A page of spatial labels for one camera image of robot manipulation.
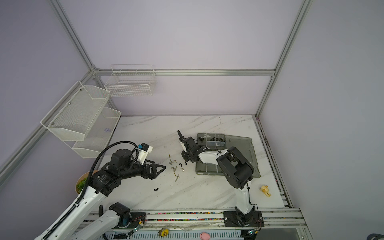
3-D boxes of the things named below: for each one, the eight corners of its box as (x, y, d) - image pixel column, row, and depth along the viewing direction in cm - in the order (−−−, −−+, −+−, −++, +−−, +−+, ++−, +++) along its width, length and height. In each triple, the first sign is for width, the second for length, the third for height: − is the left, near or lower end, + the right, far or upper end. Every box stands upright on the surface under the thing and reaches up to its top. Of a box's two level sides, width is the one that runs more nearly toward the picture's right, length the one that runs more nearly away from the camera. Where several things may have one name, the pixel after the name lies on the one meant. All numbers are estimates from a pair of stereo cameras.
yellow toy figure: (258, 191, 85) (261, 188, 81) (260, 185, 87) (263, 183, 83) (268, 197, 83) (271, 195, 79) (270, 191, 85) (273, 189, 81)
